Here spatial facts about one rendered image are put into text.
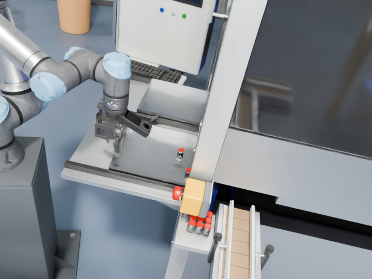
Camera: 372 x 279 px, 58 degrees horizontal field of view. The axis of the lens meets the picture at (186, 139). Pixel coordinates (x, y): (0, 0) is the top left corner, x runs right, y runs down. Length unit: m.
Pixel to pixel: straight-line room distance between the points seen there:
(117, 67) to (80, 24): 3.24
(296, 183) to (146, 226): 1.28
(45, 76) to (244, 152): 0.53
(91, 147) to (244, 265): 0.65
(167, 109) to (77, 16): 2.79
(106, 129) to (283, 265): 0.76
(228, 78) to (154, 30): 1.14
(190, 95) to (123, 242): 0.94
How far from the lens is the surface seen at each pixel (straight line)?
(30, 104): 1.28
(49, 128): 2.74
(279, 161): 0.91
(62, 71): 0.92
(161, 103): 1.48
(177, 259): 1.32
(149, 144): 1.25
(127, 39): 1.96
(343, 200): 1.04
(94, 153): 1.21
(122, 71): 0.93
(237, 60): 0.75
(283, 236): 1.15
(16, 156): 1.31
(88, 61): 0.98
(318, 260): 1.26
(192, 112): 1.45
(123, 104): 0.99
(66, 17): 4.13
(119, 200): 2.20
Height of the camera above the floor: 1.70
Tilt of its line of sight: 39 degrees down
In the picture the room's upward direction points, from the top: 12 degrees clockwise
